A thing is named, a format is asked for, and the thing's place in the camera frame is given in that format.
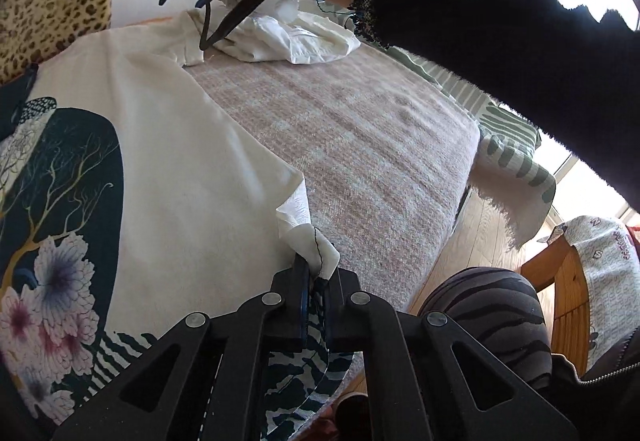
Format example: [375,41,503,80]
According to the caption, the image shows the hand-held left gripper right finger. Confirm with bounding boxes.
[316,268,581,441]

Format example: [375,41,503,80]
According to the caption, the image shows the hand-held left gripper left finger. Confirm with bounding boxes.
[50,253,313,441]

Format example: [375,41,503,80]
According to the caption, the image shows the white floral printed shirt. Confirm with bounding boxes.
[0,8,361,441]

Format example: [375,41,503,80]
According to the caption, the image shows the person's right forearm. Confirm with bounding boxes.
[318,0,640,228]

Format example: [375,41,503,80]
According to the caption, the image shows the person's zebra striped leg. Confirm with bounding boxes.
[417,266,553,392]

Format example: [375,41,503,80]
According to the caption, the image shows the pink plaid blanket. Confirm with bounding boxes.
[182,41,482,313]

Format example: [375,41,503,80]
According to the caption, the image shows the wooden chair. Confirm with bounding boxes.
[520,221,640,372]

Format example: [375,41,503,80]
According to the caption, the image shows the green striped fringed towel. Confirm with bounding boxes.
[470,134,558,252]

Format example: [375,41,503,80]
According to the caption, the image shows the green striped white bedding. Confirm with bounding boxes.
[295,0,543,157]

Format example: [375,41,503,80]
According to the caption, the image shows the white printed cloth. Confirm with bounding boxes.
[559,215,640,372]

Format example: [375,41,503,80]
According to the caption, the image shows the person's dark zippered jacket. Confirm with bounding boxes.
[547,333,640,441]

